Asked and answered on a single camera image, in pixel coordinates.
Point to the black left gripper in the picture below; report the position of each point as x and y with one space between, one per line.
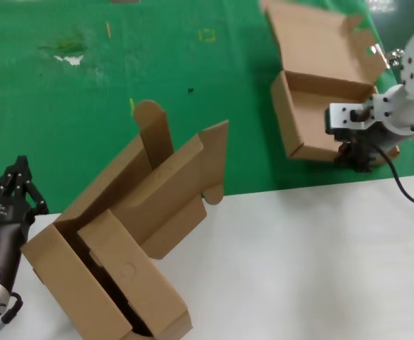
1 226

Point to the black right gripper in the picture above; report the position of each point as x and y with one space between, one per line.
373 148

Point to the brown paper box with hole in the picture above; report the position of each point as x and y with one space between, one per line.
316 46

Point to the large open cardboard box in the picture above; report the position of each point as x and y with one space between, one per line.
68 283

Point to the folded brown paper box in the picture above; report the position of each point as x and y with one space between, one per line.
132 269

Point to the green cloth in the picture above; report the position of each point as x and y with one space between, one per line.
86 106

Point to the silver binder clip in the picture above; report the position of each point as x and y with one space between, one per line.
392 56

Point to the yellow tape strip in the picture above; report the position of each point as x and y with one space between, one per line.
131 106

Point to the clear bubble wrap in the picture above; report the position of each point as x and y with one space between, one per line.
380 5

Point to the long wooden stick piece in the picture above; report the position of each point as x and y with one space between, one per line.
108 30

